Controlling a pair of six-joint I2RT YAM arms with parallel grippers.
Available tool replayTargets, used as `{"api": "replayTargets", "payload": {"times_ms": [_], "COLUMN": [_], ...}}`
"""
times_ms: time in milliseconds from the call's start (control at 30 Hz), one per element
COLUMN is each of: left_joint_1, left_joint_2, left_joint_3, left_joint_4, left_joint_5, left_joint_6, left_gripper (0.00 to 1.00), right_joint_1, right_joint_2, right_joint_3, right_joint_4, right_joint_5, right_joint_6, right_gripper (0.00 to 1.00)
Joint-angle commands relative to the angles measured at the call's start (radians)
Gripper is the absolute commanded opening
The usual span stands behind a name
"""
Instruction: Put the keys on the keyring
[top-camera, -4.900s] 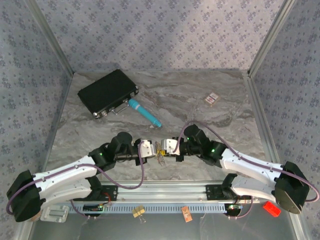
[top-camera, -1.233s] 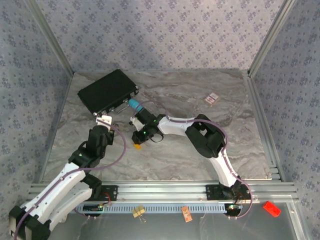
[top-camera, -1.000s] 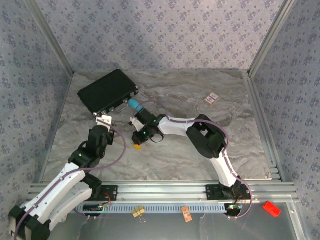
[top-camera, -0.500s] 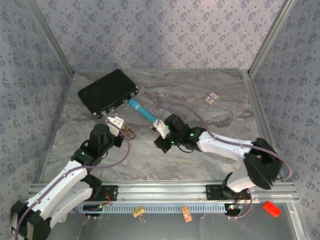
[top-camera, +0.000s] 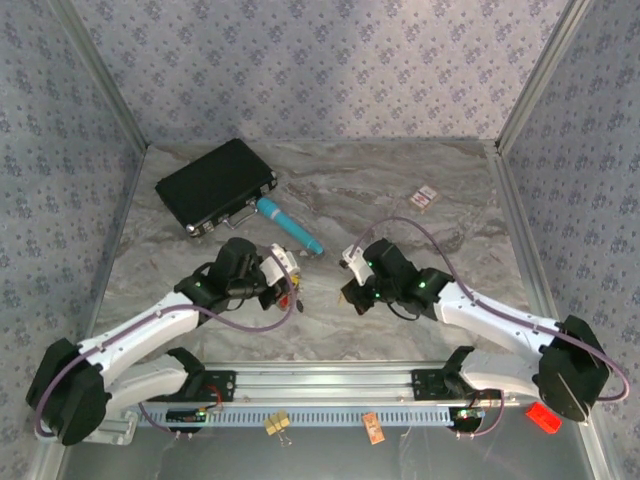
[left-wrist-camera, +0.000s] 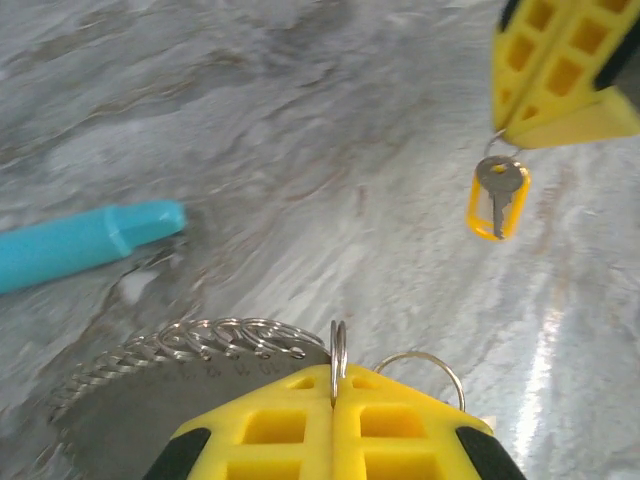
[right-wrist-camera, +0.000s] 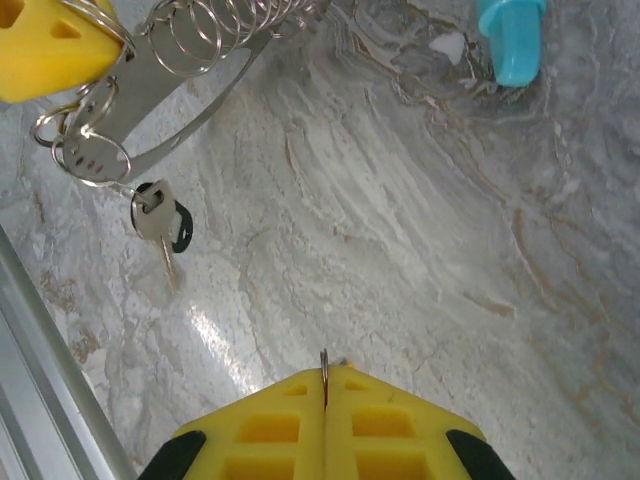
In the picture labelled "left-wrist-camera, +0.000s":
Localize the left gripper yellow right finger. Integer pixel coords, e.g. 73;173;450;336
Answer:
333;363;527;480

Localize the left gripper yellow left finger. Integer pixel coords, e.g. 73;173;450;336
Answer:
142;364;336;480

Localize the small silver split ring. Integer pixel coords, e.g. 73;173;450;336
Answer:
482;128;522;162

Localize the metal key holder plate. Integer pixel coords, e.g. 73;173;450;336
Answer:
47;317;334;480

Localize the silver key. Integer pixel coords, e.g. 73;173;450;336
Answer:
475;155;527;241

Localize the key with yellow tag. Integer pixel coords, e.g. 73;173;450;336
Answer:
464;155;533;243

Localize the teal marker pen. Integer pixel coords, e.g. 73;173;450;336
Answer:
0;199;189;296

